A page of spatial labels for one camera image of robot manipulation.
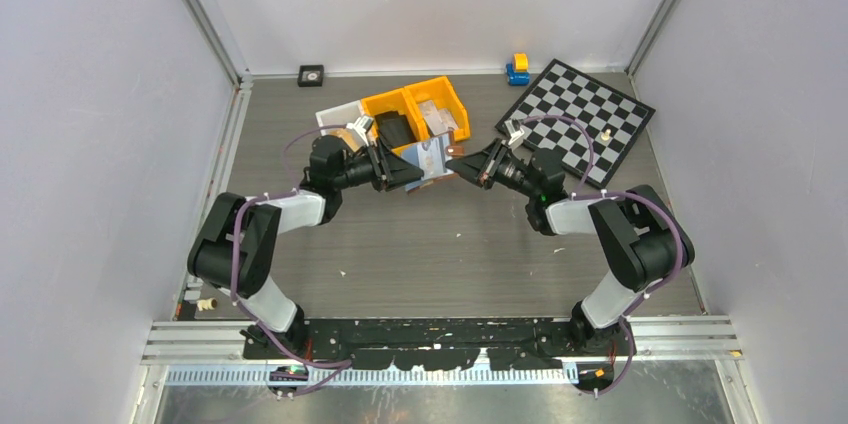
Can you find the brown items in white bin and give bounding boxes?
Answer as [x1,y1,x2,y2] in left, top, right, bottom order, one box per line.
[327,128,362,151]

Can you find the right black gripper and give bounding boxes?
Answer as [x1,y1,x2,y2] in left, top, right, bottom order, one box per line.
[445,138,540,200]

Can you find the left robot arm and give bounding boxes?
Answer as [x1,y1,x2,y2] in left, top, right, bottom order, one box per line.
[187,135,424,359]

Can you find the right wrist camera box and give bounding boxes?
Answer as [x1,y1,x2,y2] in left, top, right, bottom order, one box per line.
[504,119,528,150]

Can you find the small black square box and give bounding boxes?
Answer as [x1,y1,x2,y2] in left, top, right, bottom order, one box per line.
[297,64,325,88]

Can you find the blue and yellow toy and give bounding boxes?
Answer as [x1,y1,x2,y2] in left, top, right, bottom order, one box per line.
[505,53,530,86]

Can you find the yellow bin with black item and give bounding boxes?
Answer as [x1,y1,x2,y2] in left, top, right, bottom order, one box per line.
[361,88,430,152]

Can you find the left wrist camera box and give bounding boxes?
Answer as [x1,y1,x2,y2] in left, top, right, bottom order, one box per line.
[345,115,374,147]

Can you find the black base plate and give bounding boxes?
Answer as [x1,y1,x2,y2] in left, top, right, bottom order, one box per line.
[240,317,635,371]

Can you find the silver VIP card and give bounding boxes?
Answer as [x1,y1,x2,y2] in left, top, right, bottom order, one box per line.
[415,134,452,181]

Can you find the brown leather card holder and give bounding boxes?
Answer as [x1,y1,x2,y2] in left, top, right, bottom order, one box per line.
[400,131,465,194]

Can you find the black wallet in bin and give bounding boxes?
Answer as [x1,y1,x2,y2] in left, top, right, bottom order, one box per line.
[375,111,417,149]

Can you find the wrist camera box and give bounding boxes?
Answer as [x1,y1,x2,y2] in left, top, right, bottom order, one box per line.
[504,119,528,150]
[345,115,374,147]

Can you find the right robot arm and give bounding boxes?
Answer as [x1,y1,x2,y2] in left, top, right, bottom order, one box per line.
[447,140,694,355]

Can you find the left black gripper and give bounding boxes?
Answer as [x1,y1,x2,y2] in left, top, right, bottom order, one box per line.
[333,137,424,193]

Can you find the white plastic bin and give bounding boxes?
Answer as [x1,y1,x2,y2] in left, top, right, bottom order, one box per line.
[315,100,370,135]

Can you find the small cream peg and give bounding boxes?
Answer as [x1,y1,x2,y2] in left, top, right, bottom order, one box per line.
[195,298,217,312]

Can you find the black and white chessboard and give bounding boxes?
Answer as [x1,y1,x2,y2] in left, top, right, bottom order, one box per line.
[495,59,655,189]

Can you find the cards in yellow bin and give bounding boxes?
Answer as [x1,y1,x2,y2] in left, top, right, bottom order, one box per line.
[418,100,460,136]

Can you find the yellow bin with cards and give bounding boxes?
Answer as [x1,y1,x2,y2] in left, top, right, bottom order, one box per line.
[404,76,472,141]

